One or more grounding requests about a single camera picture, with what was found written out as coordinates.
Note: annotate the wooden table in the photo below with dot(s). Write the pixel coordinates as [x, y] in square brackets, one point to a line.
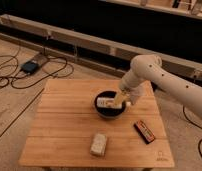
[66, 121]

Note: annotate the white sponge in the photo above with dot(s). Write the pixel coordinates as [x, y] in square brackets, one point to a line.
[98, 145]

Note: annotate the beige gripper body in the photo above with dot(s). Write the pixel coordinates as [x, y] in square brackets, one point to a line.
[120, 97]

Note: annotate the clear plastic cup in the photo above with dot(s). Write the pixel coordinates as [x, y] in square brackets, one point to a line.
[135, 94]

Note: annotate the black orange eraser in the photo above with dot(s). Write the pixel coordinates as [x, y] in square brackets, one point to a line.
[144, 132]

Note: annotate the white tube in bowl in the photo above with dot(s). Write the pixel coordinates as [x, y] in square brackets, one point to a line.
[106, 102]

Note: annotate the black bowl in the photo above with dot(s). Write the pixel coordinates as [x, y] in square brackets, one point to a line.
[109, 113]

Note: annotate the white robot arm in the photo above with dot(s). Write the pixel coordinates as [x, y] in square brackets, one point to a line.
[149, 67]

